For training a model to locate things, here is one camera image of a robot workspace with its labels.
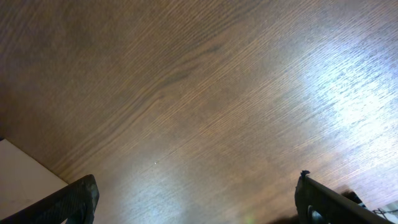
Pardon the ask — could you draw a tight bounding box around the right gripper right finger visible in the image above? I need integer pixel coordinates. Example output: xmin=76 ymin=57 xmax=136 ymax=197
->
xmin=294 ymin=170 xmax=390 ymax=224

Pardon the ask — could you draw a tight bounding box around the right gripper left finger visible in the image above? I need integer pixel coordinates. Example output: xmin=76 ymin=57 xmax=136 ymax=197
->
xmin=1 ymin=174 xmax=100 ymax=224

